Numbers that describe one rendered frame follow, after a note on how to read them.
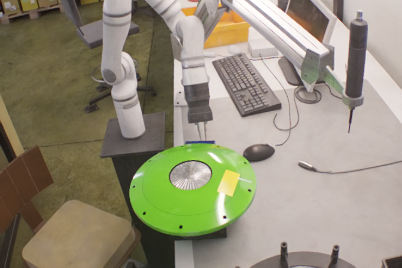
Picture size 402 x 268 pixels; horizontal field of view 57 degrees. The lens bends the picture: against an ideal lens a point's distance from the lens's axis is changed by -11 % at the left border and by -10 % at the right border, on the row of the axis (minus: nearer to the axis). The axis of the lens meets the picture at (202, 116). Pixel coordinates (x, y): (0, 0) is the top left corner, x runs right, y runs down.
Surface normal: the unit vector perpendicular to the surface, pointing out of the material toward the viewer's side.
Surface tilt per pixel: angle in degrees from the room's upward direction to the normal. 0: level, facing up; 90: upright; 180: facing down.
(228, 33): 94
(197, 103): 71
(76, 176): 0
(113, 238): 0
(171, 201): 14
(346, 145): 0
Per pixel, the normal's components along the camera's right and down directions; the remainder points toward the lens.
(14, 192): 0.93, 0.12
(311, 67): -0.83, 0.39
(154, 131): -0.11, -0.82
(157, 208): -0.33, -0.58
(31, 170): 0.72, 0.33
